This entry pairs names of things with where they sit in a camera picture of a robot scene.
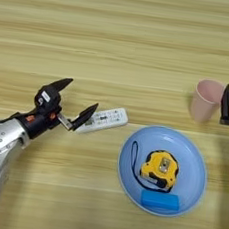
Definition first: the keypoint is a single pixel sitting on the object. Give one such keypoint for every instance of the blue rectangular block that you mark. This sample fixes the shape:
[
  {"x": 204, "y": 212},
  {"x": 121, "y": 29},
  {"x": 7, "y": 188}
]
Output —
[{"x": 160, "y": 200}]

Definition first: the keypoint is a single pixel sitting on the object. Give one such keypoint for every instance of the white remote control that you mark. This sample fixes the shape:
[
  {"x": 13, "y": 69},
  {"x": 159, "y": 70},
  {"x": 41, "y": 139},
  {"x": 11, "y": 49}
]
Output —
[{"x": 109, "y": 119}]

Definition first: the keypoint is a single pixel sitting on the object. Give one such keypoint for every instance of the light blue round plate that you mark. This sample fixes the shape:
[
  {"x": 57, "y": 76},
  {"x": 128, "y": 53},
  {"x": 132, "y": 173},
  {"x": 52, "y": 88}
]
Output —
[{"x": 190, "y": 175}]

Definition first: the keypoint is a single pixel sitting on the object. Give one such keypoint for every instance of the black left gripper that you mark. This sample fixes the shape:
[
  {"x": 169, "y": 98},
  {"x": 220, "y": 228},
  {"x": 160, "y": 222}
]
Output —
[{"x": 38, "y": 123}]

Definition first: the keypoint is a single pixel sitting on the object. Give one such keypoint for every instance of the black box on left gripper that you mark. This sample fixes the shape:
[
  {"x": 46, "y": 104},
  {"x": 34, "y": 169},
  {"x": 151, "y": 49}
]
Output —
[{"x": 47, "y": 98}]

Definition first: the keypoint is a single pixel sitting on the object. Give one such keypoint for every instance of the yellow black tape measure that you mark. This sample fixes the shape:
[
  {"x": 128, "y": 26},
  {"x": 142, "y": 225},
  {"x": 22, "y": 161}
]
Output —
[{"x": 159, "y": 168}]

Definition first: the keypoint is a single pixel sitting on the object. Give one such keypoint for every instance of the pink plastic cup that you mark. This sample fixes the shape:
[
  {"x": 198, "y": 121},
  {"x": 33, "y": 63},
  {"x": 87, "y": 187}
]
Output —
[{"x": 203, "y": 103}]

